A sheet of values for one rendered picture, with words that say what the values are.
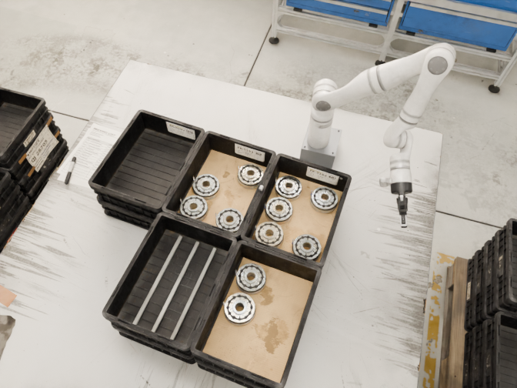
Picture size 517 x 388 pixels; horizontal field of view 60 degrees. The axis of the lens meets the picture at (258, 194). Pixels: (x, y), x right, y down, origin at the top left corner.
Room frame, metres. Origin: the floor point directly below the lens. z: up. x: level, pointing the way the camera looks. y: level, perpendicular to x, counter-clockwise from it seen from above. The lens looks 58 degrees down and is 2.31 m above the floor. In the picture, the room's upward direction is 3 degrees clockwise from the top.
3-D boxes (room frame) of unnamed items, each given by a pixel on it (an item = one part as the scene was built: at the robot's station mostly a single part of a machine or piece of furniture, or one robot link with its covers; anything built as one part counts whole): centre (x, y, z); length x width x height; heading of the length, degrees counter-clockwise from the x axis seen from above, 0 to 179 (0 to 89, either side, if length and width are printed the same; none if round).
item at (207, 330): (0.45, -0.02, 0.87); 0.40 x 0.30 x 0.11; 162
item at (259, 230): (0.75, -0.05, 0.86); 0.10 x 0.10 x 0.01
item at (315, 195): (0.91, -0.25, 0.86); 0.10 x 0.10 x 0.01
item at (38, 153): (1.42, 1.15, 0.41); 0.31 x 0.02 x 0.16; 166
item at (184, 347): (0.54, 0.26, 0.92); 0.40 x 0.30 x 0.02; 162
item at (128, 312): (0.54, 0.26, 0.87); 0.40 x 0.30 x 0.11; 162
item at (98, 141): (1.17, 0.73, 0.70); 0.33 x 0.23 x 0.01; 166
